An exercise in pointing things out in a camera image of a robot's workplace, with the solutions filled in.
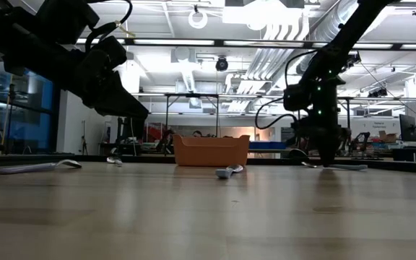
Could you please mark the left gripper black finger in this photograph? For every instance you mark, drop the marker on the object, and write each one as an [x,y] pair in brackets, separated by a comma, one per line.
[121,99]

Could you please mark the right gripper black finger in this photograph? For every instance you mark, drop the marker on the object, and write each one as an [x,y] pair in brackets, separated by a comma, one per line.
[328,153]

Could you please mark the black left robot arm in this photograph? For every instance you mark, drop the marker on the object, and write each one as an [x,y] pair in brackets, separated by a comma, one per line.
[31,54]

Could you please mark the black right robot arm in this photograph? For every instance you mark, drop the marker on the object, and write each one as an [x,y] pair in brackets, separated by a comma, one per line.
[352,32]

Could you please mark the black background robot arm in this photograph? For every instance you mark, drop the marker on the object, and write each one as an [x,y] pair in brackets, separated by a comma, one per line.
[361,141]

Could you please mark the blue storage bins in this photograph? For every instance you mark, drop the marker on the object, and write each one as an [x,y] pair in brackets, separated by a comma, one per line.
[265,145]

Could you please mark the brown cardboard box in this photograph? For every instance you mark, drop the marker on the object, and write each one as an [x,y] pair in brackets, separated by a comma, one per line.
[388,137]

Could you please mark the black ceiling spotlight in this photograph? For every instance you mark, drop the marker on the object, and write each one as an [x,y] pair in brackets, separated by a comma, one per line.
[354,59]

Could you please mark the black computer monitor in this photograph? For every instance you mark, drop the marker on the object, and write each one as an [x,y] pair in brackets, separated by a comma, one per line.
[406,128]

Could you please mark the person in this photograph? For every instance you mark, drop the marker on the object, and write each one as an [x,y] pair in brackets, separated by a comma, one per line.
[197,134]

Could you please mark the white round ceiling lamp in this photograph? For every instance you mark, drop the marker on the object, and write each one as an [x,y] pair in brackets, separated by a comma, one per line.
[198,18]

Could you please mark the orange plastic bin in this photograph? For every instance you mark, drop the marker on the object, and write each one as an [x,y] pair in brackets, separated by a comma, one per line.
[211,151]

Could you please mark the black tripod stand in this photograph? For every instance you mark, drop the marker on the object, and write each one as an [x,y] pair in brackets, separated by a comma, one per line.
[11,119]

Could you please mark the black overhead crossbeam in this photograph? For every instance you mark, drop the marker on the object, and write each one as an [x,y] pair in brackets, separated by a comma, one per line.
[219,43]

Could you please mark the black metal table frame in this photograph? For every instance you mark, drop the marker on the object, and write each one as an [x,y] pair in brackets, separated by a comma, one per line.
[146,159]

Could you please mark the black overhead camera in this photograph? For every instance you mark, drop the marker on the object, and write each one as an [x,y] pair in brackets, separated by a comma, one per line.
[221,64]

